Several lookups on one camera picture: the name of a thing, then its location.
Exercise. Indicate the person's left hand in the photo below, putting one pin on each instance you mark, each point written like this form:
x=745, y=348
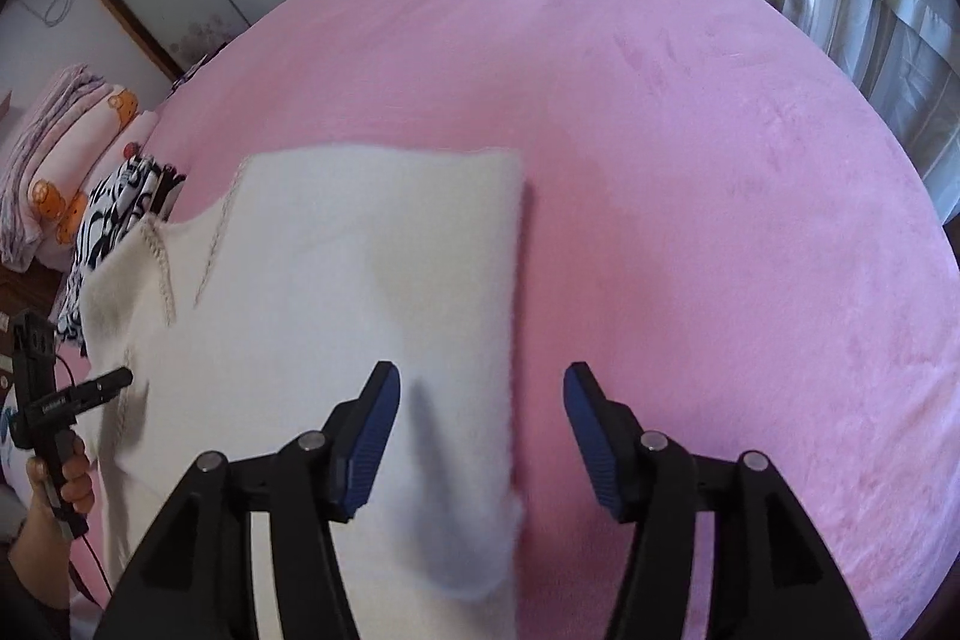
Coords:
x=76, y=482

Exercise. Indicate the person's left forearm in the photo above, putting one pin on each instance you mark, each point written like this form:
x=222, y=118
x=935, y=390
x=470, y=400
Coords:
x=34, y=557

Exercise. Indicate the white knitted sweater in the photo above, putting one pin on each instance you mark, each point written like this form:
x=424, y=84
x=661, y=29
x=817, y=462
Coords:
x=337, y=280

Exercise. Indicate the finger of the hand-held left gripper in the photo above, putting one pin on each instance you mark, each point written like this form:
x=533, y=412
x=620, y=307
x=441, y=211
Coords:
x=105, y=383

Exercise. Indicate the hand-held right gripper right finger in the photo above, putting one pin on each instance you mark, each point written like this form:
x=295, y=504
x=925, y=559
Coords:
x=592, y=445

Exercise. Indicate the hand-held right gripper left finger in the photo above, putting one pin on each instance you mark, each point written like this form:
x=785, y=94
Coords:
x=371, y=452

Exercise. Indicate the pink bear print folded blanket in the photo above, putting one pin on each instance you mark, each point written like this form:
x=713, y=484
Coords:
x=82, y=160

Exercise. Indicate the pink plush bed blanket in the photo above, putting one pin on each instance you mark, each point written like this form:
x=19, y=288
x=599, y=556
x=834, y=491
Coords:
x=675, y=160

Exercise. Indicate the wooden headboard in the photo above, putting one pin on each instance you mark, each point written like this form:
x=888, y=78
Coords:
x=30, y=295

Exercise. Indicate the black and white printed clothes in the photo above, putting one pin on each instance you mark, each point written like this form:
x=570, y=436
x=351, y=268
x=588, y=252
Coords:
x=112, y=220

